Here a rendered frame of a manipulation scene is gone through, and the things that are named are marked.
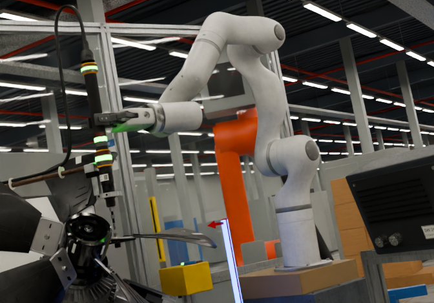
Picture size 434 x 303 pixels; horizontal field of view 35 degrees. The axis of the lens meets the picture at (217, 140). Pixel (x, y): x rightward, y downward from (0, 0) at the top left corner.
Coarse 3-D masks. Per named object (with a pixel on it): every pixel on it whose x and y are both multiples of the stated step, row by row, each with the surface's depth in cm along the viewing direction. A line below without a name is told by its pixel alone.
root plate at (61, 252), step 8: (64, 248) 167; (56, 256) 164; (64, 256) 166; (56, 264) 163; (64, 264) 166; (64, 272) 165; (72, 272) 168; (64, 280) 165; (72, 280) 167; (64, 288) 164
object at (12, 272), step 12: (36, 264) 158; (48, 264) 161; (0, 276) 150; (12, 276) 152; (24, 276) 154; (36, 276) 157; (48, 276) 160; (0, 288) 149; (12, 288) 151; (24, 288) 153; (36, 288) 155; (48, 288) 159; (60, 288) 162; (0, 300) 148; (12, 300) 150; (24, 300) 152; (36, 300) 155; (48, 300) 158; (60, 300) 162
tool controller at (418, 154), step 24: (360, 168) 151; (384, 168) 140; (408, 168) 135; (432, 168) 131; (360, 192) 147; (384, 192) 142; (408, 192) 137; (432, 192) 133; (384, 216) 144; (408, 216) 139; (432, 216) 135; (384, 240) 145; (408, 240) 141; (432, 240) 136
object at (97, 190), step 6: (84, 168) 182; (90, 168) 181; (96, 168) 182; (90, 174) 180; (96, 174) 180; (96, 180) 180; (96, 186) 180; (96, 192) 180; (102, 192) 181; (108, 192) 177; (114, 192) 177; (120, 192) 179; (96, 198) 179; (102, 198) 179
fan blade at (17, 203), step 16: (0, 192) 172; (0, 208) 171; (16, 208) 171; (32, 208) 172; (0, 224) 170; (16, 224) 171; (32, 224) 171; (0, 240) 169; (16, 240) 170; (32, 240) 171
